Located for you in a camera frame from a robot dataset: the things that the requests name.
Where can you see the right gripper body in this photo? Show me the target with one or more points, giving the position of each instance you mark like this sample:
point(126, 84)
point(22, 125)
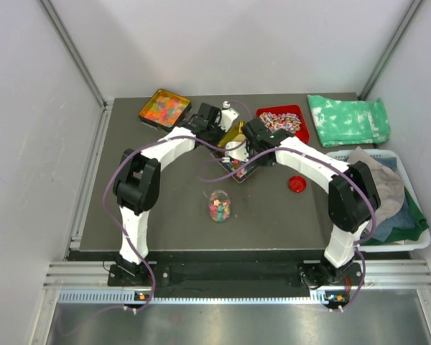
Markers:
point(251, 149)

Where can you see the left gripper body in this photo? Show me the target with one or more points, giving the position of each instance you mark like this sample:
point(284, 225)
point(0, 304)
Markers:
point(215, 133)

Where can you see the speckled tin pastel star candies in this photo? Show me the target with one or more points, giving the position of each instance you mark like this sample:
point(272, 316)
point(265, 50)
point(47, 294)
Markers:
point(233, 134)

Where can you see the clear glass jar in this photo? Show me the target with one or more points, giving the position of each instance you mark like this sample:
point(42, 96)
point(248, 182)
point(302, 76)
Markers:
point(219, 205)

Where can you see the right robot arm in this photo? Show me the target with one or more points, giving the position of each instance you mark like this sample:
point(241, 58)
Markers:
point(345, 193)

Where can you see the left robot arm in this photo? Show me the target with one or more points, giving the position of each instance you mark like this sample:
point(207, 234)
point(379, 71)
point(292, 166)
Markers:
point(136, 183)

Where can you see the gold tin translucent star candies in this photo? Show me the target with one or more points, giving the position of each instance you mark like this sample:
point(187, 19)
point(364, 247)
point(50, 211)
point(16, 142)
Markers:
point(165, 110)

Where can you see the red box of lollipops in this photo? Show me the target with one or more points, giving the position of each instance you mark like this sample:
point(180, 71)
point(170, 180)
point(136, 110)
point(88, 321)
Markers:
point(288, 117)

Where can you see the red round lid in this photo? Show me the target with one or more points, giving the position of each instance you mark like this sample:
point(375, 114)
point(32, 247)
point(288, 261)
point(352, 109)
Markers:
point(297, 184)

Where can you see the green white cloth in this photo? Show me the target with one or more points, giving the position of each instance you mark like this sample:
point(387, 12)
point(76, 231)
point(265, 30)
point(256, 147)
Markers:
point(349, 122)

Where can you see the grey cloth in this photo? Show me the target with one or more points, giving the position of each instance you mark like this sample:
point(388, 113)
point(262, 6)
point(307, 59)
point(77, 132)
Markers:
point(388, 185)

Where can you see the white laundry basket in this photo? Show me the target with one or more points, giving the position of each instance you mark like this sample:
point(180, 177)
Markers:
point(398, 244)

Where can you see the blue cloth in basket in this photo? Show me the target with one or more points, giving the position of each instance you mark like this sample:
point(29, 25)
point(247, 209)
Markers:
point(393, 211)

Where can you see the green cloth in basket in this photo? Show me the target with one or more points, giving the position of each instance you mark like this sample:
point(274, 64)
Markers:
point(398, 218)

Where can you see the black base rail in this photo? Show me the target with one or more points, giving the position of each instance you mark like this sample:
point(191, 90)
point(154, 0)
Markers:
point(234, 274)

